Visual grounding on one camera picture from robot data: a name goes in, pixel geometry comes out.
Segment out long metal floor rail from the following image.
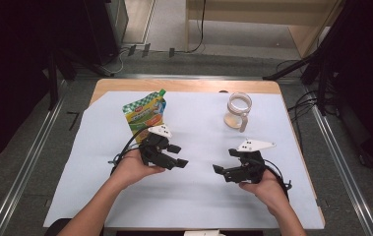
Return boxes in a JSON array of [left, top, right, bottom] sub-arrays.
[[303, 85, 373, 236], [0, 80, 69, 236]]

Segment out black floor cables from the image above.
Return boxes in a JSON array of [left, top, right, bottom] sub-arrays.
[[285, 89, 321, 146]]

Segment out person's right hand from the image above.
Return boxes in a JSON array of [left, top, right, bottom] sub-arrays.
[[238, 168, 290, 217]]

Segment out black metal stand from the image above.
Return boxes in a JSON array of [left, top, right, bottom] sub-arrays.
[[262, 0, 373, 116]]

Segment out metal cross rail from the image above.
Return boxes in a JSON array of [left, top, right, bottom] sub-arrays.
[[75, 73, 306, 81]]

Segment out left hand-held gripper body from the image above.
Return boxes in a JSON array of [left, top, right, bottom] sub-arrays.
[[139, 124, 173, 166]]

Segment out dark metal stand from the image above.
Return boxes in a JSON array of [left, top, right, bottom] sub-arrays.
[[44, 48, 109, 111]]

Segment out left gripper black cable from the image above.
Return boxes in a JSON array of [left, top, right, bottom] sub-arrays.
[[108, 126, 151, 175]]

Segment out clear jar with beige rim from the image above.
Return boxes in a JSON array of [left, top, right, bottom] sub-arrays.
[[222, 97, 250, 134]]

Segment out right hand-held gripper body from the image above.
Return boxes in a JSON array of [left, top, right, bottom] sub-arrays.
[[235, 139, 277, 185]]

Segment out white floor cable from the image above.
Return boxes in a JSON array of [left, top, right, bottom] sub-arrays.
[[106, 48, 125, 75]]

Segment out person's left hand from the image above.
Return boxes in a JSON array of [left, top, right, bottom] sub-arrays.
[[110, 148, 167, 191]]

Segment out black cabinet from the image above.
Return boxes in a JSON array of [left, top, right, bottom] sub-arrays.
[[84, 0, 130, 67]]

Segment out light wooden shelf unit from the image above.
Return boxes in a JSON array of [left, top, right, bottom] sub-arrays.
[[184, 0, 344, 59]]

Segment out yellow green spouted pouch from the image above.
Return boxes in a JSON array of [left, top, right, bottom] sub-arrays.
[[122, 88, 167, 145]]

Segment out white table mat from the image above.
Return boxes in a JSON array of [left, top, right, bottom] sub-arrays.
[[42, 90, 326, 230]]

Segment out black hanging cable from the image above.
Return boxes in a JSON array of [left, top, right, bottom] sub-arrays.
[[187, 0, 208, 54]]

